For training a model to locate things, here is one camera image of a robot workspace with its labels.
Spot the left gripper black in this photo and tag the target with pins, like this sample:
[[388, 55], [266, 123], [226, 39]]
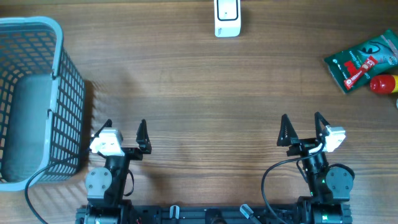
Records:
[[136, 154]]

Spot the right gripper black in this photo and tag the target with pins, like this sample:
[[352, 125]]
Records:
[[301, 145]]

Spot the red tube package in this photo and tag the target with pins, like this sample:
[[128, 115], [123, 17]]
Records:
[[369, 63]]

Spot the red sauce bottle green cap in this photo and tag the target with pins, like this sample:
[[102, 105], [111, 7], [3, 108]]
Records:
[[384, 84]]

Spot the green glove package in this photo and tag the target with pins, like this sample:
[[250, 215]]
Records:
[[344, 65]]

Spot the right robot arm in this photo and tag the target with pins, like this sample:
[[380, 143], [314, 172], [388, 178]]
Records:
[[328, 184]]

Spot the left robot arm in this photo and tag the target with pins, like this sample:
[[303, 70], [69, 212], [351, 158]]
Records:
[[105, 185]]

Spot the white barcode scanner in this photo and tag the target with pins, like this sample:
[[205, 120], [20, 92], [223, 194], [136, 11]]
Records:
[[227, 15]]

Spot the grey black plastic basket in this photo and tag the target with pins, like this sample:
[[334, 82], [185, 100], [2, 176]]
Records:
[[42, 104]]

